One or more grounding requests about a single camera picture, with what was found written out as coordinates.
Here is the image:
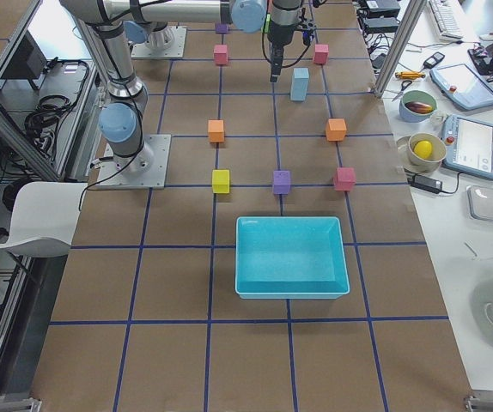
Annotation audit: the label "yellow foam block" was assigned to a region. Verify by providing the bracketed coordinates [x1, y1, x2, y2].
[211, 169, 230, 194]

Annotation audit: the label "pink block base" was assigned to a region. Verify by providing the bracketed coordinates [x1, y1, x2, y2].
[213, 44, 228, 66]

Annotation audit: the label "purple foam block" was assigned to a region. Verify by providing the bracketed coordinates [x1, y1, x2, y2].
[272, 170, 291, 195]

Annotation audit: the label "scissors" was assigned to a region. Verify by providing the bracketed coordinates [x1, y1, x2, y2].
[393, 79, 413, 101]

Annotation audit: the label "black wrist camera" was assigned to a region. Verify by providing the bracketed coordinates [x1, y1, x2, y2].
[297, 18, 316, 47]

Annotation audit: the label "cyan plastic tray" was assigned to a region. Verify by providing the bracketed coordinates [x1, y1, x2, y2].
[234, 216, 350, 300]

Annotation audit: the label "teach pendant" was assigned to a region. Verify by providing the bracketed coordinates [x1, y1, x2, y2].
[441, 115, 493, 181]
[429, 64, 493, 111]

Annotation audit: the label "green foam block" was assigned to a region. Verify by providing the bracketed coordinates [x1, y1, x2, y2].
[262, 14, 271, 33]

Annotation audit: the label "pink block near tray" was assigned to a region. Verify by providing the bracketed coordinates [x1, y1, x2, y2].
[333, 167, 356, 191]

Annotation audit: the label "white keyboard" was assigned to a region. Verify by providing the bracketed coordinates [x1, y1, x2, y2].
[427, 0, 464, 40]

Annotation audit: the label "beige bowl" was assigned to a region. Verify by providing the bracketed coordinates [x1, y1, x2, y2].
[406, 133, 447, 173]

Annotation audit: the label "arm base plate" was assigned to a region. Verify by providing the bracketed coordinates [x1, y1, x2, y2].
[97, 134, 172, 190]
[131, 26, 187, 60]

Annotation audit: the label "orange block far side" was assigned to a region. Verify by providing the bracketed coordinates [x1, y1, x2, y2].
[326, 118, 347, 142]

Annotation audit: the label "black power adapter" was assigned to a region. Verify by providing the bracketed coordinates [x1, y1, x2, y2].
[410, 174, 442, 194]

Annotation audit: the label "orange block near arm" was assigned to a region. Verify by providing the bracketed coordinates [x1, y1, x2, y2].
[207, 119, 225, 143]

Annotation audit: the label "yellow handled tool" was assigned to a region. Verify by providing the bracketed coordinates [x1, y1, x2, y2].
[394, 70, 426, 80]

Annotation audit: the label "pink block far left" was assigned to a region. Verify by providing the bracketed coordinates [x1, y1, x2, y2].
[313, 43, 329, 65]

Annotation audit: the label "white chair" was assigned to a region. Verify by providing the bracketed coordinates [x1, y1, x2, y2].
[0, 181, 87, 258]

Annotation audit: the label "purple block far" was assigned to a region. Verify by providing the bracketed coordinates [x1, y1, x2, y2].
[215, 23, 229, 34]

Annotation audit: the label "teach pendant far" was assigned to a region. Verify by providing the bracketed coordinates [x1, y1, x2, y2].
[429, 64, 493, 111]

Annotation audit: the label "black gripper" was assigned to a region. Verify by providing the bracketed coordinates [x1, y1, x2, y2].
[268, 0, 301, 82]

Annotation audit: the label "light blue foam block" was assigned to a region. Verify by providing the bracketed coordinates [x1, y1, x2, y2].
[289, 83, 307, 102]

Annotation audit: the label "yellow lemon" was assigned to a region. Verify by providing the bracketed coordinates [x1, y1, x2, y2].
[412, 140, 433, 160]

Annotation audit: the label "green bowl with fruit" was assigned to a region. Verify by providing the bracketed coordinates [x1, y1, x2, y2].
[399, 90, 437, 123]

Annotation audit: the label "aluminium frame post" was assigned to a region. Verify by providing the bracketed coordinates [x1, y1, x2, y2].
[374, 0, 426, 98]

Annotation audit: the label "teach pendant near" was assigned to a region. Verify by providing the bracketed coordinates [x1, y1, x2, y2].
[441, 115, 493, 181]

